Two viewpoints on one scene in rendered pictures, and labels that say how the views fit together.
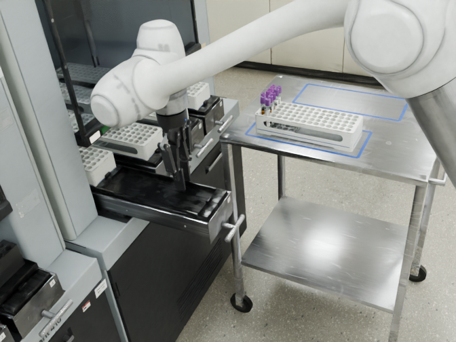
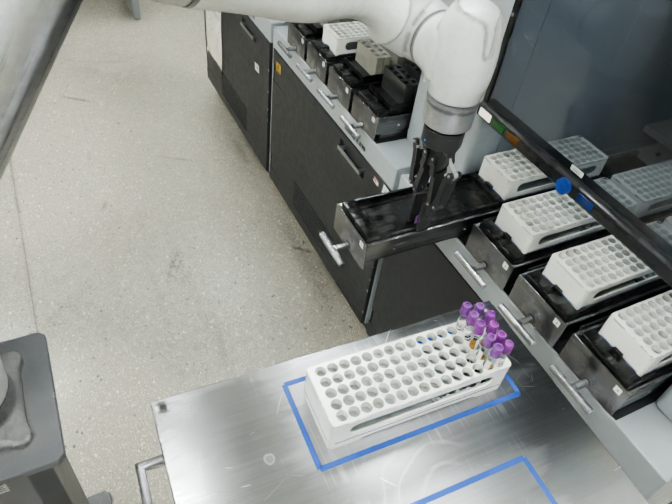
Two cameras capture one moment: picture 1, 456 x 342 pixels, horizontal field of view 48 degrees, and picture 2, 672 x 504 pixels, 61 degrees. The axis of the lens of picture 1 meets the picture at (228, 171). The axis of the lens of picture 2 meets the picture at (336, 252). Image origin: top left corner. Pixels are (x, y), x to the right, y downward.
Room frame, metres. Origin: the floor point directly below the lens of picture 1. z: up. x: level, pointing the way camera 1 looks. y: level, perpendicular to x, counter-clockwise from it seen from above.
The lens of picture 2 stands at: (1.40, -0.74, 1.57)
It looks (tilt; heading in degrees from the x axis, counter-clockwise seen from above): 44 degrees down; 119
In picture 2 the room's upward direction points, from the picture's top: 9 degrees clockwise
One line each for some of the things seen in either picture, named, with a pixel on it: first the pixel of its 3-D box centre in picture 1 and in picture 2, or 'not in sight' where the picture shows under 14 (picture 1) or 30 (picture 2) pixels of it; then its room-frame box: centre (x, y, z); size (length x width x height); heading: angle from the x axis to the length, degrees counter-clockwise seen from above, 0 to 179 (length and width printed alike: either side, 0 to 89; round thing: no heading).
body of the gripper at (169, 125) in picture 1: (173, 124); (439, 145); (1.10, 0.12, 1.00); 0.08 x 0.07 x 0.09; 152
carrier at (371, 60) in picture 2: not in sight; (368, 58); (0.67, 0.59, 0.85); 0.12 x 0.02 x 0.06; 152
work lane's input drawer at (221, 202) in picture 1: (118, 188); (474, 201); (1.15, 0.31, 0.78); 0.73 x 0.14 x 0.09; 61
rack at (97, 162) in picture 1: (63, 160); (543, 167); (1.23, 0.47, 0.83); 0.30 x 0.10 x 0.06; 61
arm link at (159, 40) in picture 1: (159, 58); (461, 47); (1.08, 0.13, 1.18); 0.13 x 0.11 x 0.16; 153
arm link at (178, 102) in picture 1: (169, 98); (449, 110); (1.10, 0.12, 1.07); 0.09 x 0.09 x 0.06
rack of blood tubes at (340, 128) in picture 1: (307, 124); (407, 378); (1.28, -0.24, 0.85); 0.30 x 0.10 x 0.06; 59
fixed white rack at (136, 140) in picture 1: (114, 137); (565, 215); (1.33, 0.33, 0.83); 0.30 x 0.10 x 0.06; 61
